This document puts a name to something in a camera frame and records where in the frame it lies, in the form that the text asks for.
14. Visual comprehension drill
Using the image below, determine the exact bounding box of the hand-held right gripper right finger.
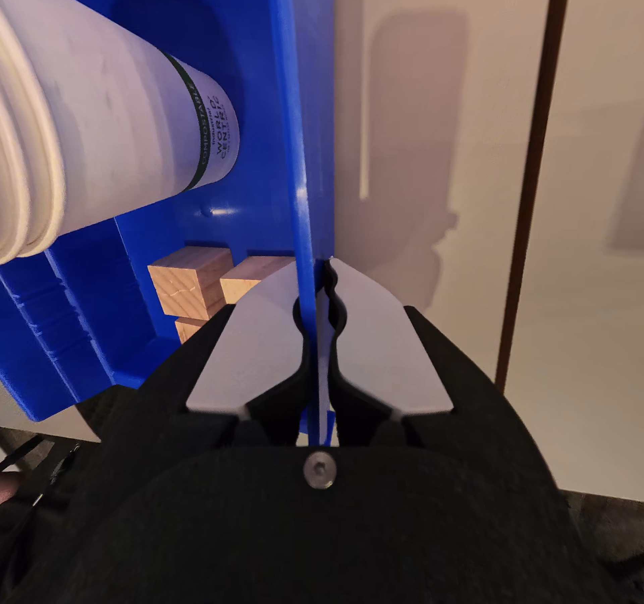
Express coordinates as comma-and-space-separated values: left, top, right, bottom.
322, 257, 454, 421

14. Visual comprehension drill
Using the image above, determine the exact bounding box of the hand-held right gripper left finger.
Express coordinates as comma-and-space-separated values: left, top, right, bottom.
186, 262, 309, 421

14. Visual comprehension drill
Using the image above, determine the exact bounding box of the wooden cube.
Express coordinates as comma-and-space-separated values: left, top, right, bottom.
147, 246, 235, 321
220, 256, 298, 306
174, 315, 211, 345

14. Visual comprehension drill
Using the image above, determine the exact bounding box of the blue plastic bin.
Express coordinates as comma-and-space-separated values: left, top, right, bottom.
0, 0, 337, 448

